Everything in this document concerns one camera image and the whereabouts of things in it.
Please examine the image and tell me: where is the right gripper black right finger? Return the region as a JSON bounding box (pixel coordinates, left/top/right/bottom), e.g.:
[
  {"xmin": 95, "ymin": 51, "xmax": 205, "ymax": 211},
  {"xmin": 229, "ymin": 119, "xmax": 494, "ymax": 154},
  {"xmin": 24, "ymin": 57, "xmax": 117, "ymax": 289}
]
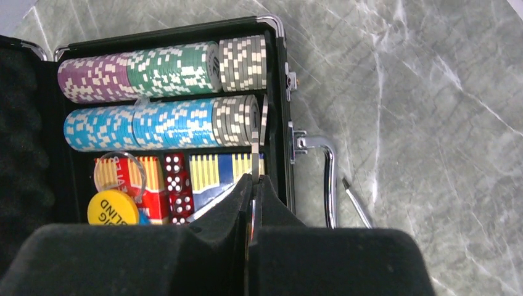
[{"xmin": 248, "ymin": 177, "xmax": 435, "ymax": 295}]

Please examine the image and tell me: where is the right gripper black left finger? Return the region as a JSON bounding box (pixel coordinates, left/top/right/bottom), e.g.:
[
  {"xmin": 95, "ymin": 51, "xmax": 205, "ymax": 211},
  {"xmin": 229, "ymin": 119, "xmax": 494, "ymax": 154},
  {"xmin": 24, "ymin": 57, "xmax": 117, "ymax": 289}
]
[{"xmin": 1, "ymin": 175, "xmax": 253, "ymax": 295}]

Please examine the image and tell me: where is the blue yellow card deck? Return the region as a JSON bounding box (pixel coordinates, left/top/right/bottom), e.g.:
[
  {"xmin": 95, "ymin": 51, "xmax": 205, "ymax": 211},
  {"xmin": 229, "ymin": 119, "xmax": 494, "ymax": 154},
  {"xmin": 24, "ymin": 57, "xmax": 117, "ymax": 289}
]
[{"xmin": 189, "ymin": 153, "xmax": 252, "ymax": 211}]

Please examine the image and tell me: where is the grey white 1 chip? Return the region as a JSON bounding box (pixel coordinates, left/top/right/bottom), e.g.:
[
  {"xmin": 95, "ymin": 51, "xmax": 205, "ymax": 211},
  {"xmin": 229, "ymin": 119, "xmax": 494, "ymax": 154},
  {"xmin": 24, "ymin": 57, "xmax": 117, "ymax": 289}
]
[
  {"xmin": 260, "ymin": 94, "xmax": 268, "ymax": 146},
  {"xmin": 251, "ymin": 128, "xmax": 260, "ymax": 184}
]

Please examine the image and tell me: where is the red dice stack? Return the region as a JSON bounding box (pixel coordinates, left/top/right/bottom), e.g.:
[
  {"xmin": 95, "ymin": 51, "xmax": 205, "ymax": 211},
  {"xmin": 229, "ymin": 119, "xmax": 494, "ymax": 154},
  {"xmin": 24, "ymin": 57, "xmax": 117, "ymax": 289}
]
[{"xmin": 163, "ymin": 153, "xmax": 195, "ymax": 225}]

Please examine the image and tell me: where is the red card deck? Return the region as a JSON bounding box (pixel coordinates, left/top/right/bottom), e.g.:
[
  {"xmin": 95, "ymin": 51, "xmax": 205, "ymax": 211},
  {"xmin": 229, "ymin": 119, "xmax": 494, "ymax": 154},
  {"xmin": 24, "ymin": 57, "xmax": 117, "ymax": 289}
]
[{"xmin": 93, "ymin": 152, "xmax": 170, "ymax": 224}]

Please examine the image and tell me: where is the blue yellow dealer button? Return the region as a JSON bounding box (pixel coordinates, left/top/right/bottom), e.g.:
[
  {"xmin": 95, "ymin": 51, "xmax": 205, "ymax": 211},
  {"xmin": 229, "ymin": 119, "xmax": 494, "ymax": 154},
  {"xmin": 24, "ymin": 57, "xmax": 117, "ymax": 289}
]
[{"xmin": 87, "ymin": 189, "xmax": 150, "ymax": 225}]

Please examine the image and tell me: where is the clear round dealer disc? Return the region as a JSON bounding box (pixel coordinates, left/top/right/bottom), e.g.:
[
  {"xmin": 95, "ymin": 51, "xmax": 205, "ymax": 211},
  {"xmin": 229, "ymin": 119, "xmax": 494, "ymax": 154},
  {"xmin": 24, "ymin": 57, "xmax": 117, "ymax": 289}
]
[{"xmin": 93, "ymin": 151, "xmax": 147, "ymax": 204}]

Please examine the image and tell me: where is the black poker chip case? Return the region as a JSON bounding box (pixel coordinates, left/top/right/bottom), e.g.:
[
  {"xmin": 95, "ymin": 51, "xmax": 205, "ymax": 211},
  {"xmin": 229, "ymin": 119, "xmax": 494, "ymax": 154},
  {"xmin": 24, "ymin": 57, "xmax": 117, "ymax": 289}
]
[{"xmin": 1, "ymin": 14, "xmax": 338, "ymax": 242}]

